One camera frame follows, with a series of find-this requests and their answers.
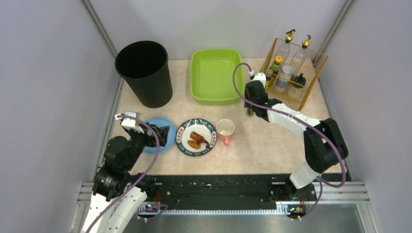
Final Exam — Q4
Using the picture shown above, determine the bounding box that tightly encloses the silver lid glass jar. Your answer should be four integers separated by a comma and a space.
275, 65, 294, 93

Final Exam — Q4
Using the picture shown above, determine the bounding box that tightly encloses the green label sauce bottle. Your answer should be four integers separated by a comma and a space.
270, 55, 283, 78

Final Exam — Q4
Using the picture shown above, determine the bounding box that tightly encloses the white plate green rim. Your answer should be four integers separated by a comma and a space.
175, 118, 217, 157

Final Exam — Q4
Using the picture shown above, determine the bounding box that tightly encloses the pink mug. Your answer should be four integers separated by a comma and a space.
216, 119, 235, 146

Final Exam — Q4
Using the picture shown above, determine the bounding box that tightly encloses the black lid seasoning jar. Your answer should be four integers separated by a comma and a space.
288, 73, 307, 100

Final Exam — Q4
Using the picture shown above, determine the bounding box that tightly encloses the clear oil dispenser bottle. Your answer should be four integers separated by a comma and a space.
279, 29, 296, 62

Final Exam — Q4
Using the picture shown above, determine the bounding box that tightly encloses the dark sauce dispenser bottle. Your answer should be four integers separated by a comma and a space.
293, 34, 311, 65

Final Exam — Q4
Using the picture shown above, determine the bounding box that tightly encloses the small black cap bottle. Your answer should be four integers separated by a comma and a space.
246, 109, 255, 117

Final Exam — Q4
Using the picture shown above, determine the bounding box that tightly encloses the small yellow label bottle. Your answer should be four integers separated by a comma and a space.
264, 68, 273, 89

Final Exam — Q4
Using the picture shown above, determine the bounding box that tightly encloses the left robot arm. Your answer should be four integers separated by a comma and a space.
81, 124, 170, 233

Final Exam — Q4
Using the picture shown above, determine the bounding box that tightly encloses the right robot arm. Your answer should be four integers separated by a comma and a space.
244, 81, 348, 198

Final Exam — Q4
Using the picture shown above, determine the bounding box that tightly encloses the blue plate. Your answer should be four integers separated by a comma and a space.
144, 116, 176, 153

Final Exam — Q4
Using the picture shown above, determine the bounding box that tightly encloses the brown sausage piece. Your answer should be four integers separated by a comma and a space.
190, 132, 204, 141

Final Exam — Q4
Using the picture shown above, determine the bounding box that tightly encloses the orange food slice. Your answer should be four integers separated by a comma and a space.
187, 140, 201, 150

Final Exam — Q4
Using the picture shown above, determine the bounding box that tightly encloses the dark red octopus tentacle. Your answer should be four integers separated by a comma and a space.
196, 139, 210, 148

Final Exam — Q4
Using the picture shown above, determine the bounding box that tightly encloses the green plastic basin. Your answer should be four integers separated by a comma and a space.
190, 49, 241, 105

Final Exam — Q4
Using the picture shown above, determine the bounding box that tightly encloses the black plastic trash bin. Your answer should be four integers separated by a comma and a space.
115, 40, 173, 108

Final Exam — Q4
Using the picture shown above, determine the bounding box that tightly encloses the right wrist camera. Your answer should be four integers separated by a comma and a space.
250, 72, 266, 89

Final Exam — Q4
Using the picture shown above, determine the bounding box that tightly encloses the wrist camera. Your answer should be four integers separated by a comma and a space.
114, 112, 143, 134
250, 72, 266, 89

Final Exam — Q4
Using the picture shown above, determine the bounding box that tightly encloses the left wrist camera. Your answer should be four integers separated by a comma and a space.
114, 112, 143, 134

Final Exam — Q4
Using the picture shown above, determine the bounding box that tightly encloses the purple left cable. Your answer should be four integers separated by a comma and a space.
85, 115, 169, 233

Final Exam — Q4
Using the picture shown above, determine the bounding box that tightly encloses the purple cable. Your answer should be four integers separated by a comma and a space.
85, 115, 169, 233
232, 63, 346, 219

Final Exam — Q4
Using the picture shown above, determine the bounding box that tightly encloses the gold wire basket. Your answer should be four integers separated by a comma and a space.
266, 43, 329, 111

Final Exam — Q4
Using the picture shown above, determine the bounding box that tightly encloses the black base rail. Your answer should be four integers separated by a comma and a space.
125, 173, 348, 216

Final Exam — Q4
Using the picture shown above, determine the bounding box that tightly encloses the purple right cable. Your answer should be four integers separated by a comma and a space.
232, 63, 346, 219

